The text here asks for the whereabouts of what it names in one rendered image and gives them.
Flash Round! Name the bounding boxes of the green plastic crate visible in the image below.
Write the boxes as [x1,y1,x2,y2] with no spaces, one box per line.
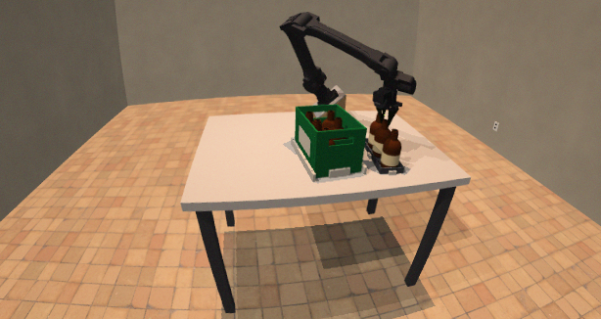
[295,105,367,178]

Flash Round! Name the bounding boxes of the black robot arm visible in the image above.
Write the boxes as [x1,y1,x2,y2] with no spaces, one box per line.
[279,12,416,109]

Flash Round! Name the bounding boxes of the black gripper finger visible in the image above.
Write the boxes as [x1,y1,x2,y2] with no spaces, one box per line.
[376,108,386,124]
[388,109,398,126]

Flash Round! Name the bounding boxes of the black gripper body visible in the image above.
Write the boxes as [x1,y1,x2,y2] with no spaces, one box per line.
[384,101,402,112]

